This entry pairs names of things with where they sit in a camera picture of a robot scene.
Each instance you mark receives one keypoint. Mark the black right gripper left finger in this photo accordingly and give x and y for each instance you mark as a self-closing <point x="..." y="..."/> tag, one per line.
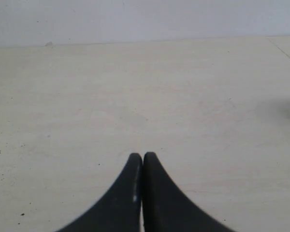
<point x="118" y="210"/>

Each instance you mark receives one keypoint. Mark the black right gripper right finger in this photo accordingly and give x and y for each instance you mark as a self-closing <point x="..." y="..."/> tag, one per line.
<point x="166" y="208"/>

